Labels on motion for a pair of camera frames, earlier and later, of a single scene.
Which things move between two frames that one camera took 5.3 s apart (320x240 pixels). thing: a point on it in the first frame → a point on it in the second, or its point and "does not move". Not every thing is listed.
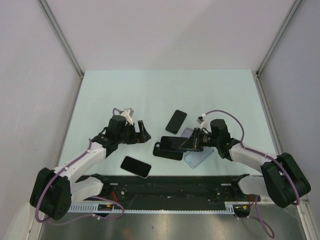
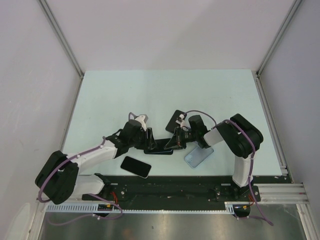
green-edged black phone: [176, 122] does not move
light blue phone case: [195, 159] does not move
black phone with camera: [168, 154] → [159, 149]
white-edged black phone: [136, 167] does not move
